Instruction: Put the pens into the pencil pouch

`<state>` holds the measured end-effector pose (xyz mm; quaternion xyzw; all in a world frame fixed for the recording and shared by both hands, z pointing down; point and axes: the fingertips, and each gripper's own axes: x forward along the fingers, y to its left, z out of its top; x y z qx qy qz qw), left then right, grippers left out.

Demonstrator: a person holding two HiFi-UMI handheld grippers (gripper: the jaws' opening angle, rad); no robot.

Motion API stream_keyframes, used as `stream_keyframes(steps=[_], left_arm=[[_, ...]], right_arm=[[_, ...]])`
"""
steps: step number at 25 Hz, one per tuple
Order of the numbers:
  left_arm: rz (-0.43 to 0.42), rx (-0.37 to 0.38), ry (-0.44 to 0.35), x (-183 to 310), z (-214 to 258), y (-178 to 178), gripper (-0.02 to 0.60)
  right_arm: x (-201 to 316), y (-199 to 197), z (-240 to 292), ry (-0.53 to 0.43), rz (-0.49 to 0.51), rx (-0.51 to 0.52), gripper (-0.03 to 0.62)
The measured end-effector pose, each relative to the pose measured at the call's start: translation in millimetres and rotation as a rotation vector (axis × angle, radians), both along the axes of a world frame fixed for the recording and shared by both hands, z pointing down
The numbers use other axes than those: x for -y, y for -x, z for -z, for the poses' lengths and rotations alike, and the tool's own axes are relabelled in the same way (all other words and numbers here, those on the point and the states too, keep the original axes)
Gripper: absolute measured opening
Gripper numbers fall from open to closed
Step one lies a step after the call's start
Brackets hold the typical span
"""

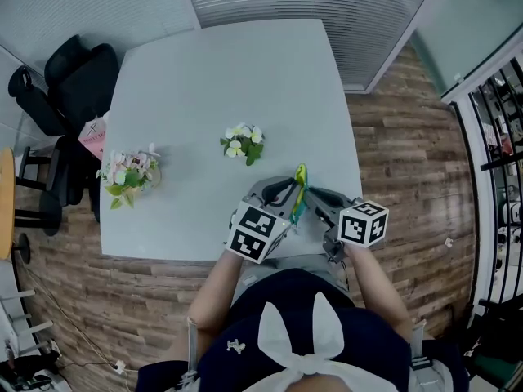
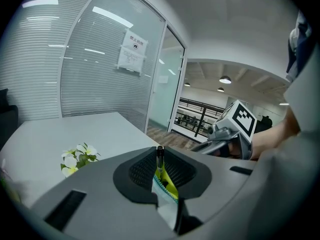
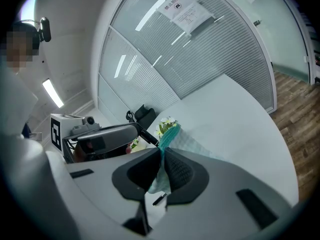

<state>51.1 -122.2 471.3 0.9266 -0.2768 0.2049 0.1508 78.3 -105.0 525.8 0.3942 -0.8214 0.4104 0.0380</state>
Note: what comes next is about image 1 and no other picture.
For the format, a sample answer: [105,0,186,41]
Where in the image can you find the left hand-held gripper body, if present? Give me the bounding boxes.
[226,194,293,265]

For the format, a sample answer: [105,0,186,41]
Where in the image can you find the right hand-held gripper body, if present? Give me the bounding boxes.
[322,200,390,265]

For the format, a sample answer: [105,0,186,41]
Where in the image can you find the light green pencil pouch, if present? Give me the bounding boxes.
[288,163,311,226]

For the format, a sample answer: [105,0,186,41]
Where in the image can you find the person's right forearm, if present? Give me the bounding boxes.
[345,243,413,338]

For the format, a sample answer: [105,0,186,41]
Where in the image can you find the person's left forearm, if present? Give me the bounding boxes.
[190,253,250,334]

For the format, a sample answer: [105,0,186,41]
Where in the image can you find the person's grey shorts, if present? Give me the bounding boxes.
[230,255,352,314]

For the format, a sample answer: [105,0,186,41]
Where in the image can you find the white flowers in white pot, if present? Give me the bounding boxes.
[219,122,266,167]

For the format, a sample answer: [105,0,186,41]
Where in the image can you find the person's navy top white bow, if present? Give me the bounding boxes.
[134,267,467,392]

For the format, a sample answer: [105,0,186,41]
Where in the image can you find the pink flowers in cream pot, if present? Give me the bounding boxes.
[96,143,163,211]

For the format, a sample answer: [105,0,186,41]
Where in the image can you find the black metal railing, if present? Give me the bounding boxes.
[449,47,523,314]

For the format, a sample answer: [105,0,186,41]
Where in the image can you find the pink paper bag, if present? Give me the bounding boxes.
[77,114,110,163]

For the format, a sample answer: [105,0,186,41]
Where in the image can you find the green seat chair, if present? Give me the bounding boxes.
[465,341,523,387]

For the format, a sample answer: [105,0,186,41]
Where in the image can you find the frosted glass door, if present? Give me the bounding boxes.
[410,0,523,97]

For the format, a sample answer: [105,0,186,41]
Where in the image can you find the black mesh office chair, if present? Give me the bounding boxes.
[40,34,120,224]

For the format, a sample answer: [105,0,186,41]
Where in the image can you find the white metal rack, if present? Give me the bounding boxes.
[0,287,54,367]

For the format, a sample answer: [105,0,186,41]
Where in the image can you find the round wooden side table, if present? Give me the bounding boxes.
[0,147,32,265]

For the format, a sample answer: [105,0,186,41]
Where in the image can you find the black high-back office chair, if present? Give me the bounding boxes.
[7,65,69,236]

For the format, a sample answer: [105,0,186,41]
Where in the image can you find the grey shoulder strap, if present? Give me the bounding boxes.
[186,316,201,387]
[408,320,430,383]

